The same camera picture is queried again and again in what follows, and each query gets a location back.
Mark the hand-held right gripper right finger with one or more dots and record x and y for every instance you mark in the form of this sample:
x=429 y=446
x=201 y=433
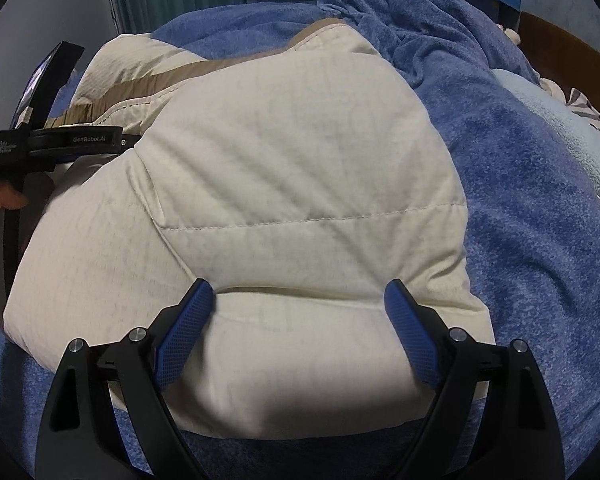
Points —
x=413 y=332

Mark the light blue pillow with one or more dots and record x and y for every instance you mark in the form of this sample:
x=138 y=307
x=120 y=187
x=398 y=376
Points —
x=554 y=125

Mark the blue fleece blanket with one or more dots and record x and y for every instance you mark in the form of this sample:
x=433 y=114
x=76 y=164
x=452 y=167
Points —
x=519 y=220

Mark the brown wooden bed frame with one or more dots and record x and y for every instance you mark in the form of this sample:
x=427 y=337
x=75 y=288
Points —
x=559 y=50

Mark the striped cloth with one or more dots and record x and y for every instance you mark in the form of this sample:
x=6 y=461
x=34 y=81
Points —
x=587 y=110

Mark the cream puffer jacket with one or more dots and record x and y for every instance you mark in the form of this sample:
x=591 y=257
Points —
x=290 y=200

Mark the person's left hand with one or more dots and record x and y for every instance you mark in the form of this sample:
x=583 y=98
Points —
x=2 y=202

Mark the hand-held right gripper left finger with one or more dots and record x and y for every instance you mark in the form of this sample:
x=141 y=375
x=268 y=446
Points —
x=187 y=332

